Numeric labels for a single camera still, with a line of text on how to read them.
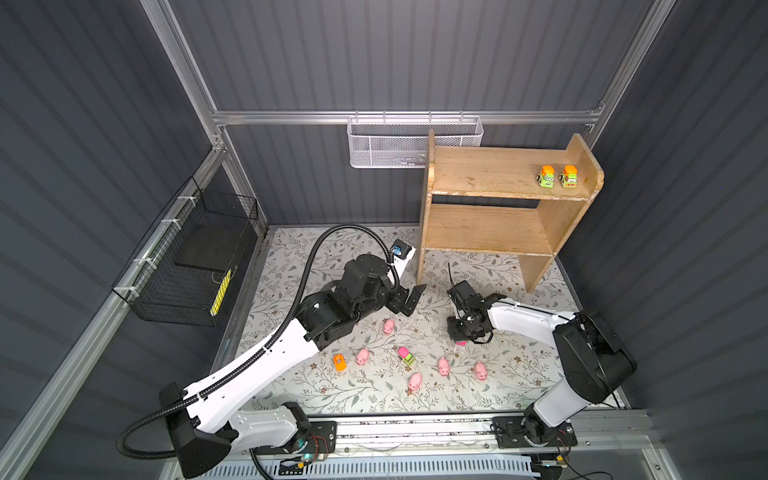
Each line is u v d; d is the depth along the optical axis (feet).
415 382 2.66
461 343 2.80
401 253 1.81
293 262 3.59
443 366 2.75
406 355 2.77
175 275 2.36
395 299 1.93
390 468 2.52
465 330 2.54
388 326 2.99
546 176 2.27
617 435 2.43
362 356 2.80
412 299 1.96
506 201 3.93
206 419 1.24
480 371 2.71
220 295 2.24
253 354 1.37
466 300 2.42
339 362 2.77
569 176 2.27
